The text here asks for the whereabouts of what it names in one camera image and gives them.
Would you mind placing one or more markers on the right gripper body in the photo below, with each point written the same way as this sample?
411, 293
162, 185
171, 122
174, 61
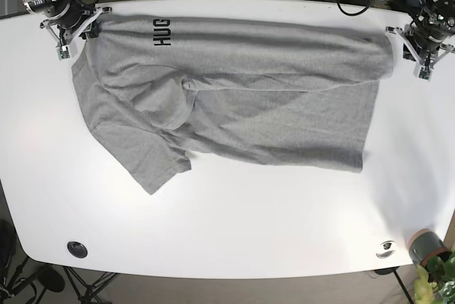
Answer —
62, 17

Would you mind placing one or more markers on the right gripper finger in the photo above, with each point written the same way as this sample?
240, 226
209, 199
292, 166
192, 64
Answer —
65, 38
89, 28

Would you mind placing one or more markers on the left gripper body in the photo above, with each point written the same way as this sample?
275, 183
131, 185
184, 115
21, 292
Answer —
428, 32

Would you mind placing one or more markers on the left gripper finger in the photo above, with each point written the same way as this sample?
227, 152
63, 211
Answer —
428, 59
405, 34

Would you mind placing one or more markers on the grey T-shirt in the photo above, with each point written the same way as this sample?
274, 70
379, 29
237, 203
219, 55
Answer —
152, 89

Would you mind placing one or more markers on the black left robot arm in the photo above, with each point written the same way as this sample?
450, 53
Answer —
429, 6

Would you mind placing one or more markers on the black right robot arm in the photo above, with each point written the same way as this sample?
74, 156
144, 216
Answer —
67, 20

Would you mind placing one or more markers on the grey plant pot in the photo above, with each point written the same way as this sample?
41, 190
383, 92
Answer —
426, 244

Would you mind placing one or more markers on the silver table grommet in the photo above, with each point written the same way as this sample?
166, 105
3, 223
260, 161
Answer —
386, 249

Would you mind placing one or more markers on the black table grommet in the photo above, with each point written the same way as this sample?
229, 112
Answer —
77, 249

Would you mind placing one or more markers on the green potted plant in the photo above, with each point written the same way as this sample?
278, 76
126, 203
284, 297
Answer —
435, 281

